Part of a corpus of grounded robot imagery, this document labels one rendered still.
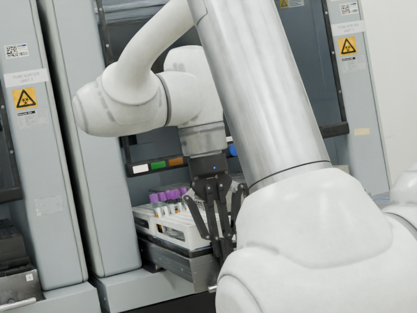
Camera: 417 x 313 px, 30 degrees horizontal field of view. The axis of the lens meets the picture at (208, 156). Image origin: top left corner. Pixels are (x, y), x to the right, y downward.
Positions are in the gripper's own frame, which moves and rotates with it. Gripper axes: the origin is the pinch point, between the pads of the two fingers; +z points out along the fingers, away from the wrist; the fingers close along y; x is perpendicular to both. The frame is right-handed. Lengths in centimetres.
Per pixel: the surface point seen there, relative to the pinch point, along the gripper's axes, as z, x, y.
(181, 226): -6.3, -9.3, 5.1
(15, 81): -43, -42, 29
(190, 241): -3.5, -5.6, 4.8
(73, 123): -32, -42, 18
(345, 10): -49, -42, -59
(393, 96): -21, -153, -137
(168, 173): -10, -118, -22
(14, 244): -6, -41, 37
